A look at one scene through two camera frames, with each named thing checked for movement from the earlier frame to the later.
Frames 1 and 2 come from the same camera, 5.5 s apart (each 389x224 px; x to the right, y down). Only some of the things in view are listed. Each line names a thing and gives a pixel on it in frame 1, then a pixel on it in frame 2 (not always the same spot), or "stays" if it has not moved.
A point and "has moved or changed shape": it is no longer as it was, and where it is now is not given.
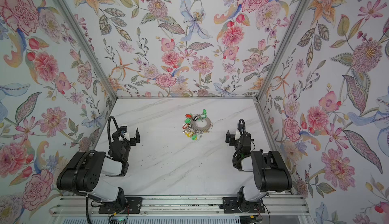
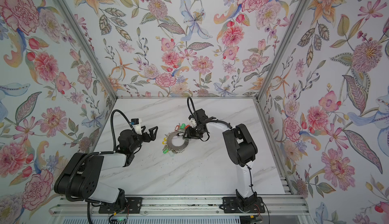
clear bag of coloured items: (197, 124) has moved or changed shape
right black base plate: (240, 205) stays
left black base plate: (133, 205) stays
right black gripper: (232, 138) -> (188, 132)
